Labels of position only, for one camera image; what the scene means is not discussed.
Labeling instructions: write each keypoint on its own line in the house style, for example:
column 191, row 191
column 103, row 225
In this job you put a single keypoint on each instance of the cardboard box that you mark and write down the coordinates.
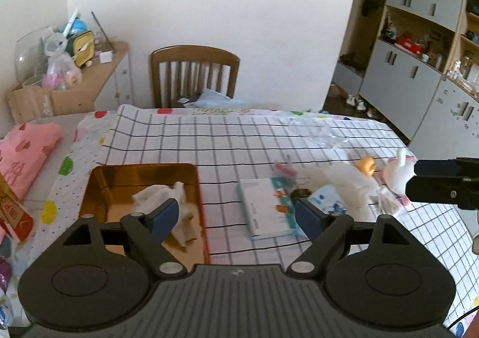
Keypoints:
column 63, row 102

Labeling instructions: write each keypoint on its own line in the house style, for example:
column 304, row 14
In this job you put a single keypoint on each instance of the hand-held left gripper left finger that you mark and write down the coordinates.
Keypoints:
column 167, row 215

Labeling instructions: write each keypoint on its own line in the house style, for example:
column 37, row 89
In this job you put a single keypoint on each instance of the white plush toy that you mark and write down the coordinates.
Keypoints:
column 396, row 177

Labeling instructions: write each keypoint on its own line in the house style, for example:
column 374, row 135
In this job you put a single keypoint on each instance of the white tissue packet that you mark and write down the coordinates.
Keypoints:
column 258, row 207

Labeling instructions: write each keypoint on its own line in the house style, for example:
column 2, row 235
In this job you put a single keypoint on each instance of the small clear packet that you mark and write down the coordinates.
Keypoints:
column 285, row 173

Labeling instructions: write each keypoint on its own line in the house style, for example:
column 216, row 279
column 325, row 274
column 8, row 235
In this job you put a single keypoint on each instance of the dark cloth with white label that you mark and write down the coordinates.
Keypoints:
column 187, row 101

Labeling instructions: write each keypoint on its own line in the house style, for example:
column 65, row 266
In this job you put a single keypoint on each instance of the white plastic bag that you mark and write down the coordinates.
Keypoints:
column 344, row 181

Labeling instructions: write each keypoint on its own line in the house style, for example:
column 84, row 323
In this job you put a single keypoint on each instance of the wooden side cabinet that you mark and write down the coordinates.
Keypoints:
column 112, row 61

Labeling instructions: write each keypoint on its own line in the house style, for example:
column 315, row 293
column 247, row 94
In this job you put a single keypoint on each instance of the clear plastic wrapper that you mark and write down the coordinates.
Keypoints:
column 387, row 203

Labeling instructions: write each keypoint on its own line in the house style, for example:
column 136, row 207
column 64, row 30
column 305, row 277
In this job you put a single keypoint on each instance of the small white box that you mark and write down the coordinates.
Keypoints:
column 105, row 57

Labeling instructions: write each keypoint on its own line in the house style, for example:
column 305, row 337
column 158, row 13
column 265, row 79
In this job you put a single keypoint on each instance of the dark hanging object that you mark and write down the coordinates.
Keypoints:
column 371, row 3

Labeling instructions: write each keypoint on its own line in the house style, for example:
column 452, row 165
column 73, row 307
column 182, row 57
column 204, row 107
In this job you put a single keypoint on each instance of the yellow tissue box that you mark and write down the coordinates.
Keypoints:
column 84, row 50

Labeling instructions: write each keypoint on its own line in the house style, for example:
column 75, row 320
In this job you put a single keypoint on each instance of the thin dark stick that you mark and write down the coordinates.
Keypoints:
column 103, row 31

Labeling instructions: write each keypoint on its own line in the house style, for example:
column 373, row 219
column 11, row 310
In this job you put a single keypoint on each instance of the clear plastic bag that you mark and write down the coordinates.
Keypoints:
column 310, row 128

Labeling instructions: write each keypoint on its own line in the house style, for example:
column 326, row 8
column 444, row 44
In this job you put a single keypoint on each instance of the small white shoe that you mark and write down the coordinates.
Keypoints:
column 360, row 104
column 350, row 100

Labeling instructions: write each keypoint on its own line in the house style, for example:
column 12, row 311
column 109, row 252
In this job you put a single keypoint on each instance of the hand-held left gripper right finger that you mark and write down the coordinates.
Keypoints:
column 307, row 216

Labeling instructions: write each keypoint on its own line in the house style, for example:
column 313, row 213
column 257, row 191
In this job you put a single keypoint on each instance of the red box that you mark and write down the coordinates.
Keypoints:
column 409, row 44

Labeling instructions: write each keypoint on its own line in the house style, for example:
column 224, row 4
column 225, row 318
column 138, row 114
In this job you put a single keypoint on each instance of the orange metal tray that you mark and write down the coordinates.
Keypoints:
column 112, row 188

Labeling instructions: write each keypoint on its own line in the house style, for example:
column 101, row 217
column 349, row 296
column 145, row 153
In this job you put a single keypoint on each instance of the plastic bag of toys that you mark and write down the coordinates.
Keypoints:
column 61, row 74

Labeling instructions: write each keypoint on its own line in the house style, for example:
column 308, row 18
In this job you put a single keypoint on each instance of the blue white packet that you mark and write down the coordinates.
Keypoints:
column 329, row 203

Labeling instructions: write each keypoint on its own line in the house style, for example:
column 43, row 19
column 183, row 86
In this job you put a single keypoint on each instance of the light blue cloth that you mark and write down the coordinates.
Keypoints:
column 217, row 98

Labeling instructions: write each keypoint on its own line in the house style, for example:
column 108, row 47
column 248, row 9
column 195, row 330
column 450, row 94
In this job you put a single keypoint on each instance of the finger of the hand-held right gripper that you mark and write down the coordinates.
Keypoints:
column 434, row 190
column 438, row 168

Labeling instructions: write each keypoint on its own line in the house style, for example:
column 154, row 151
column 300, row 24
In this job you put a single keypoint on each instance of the grey wall cabinet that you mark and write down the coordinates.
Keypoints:
column 404, row 72

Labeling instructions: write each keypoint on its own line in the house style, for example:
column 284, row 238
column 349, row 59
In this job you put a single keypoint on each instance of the wooden chair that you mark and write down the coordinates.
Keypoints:
column 194, row 55

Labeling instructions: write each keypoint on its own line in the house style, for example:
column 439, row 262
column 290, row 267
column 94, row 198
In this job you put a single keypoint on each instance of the pink printed cloth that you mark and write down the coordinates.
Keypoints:
column 26, row 151

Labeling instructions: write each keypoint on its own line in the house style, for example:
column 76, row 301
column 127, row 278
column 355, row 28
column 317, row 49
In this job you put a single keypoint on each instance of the white lace cloth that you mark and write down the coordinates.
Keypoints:
column 149, row 195

